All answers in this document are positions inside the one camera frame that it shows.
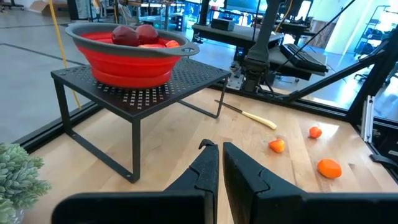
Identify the orange tangerine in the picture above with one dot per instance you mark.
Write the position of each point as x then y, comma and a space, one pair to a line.
329, 168

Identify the silver aluminium bracket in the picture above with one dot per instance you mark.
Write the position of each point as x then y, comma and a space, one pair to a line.
368, 119

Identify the cardboard box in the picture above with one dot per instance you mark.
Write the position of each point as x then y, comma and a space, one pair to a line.
43, 6

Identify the green artificial succulent plant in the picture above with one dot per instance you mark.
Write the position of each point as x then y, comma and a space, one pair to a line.
18, 174

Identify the black perforated metal shelf riser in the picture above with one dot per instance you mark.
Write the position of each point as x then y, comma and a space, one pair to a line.
186, 77

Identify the red yellow mango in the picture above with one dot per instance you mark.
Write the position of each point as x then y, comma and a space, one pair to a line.
152, 45

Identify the small orange peach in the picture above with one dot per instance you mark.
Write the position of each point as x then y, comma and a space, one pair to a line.
276, 145
172, 43

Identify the dark red plum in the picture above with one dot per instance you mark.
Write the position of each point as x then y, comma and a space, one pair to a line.
147, 33
125, 35

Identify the black table clamp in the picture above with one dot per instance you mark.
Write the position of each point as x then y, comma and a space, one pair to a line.
382, 160

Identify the red collapsible bowl grey rim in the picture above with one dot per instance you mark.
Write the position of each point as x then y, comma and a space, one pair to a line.
130, 67

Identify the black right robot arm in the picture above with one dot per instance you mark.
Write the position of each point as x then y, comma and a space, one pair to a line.
259, 53

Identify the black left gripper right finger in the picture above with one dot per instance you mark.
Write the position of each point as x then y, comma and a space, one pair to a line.
248, 189

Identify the black box device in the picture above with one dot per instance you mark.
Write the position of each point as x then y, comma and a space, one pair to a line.
222, 24

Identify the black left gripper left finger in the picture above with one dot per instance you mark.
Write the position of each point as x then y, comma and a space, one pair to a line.
202, 183

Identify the small orange fruit with stem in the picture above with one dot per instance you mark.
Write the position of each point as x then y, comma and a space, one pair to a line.
315, 132

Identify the grey desk top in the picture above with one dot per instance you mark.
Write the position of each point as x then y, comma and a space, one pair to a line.
242, 35

